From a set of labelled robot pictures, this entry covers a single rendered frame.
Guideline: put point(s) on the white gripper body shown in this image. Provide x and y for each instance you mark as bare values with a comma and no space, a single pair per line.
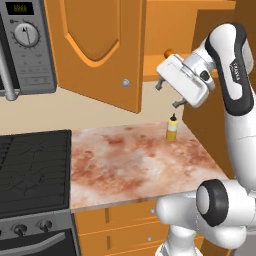
178,77

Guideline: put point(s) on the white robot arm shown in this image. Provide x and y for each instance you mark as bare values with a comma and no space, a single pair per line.
238,140

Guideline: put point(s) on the orange bar soap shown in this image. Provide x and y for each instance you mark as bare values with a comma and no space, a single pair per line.
168,52

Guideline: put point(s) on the silver cabinet door knob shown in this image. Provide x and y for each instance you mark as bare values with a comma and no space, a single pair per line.
125,83

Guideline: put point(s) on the orange arched cabinet door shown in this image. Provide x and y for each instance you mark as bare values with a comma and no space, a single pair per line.
96,46

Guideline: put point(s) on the yellow bottle with black cap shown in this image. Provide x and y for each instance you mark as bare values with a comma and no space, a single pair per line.
172,129

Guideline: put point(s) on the silver drawer knob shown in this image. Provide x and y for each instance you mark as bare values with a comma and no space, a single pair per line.
152,210
149,238

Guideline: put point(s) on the orange drawer front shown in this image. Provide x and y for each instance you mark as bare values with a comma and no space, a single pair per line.
126,243
130,216

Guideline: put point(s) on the grey microwave oven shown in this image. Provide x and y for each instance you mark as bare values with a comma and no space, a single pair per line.
31,46

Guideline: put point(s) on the black and grey stove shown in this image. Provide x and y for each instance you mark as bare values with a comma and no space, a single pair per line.
33,180

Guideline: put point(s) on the black stove knob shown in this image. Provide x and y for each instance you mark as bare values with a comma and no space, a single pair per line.
45,225
20,229

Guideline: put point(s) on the orange wall cabinet body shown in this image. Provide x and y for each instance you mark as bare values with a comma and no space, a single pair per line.
173,23

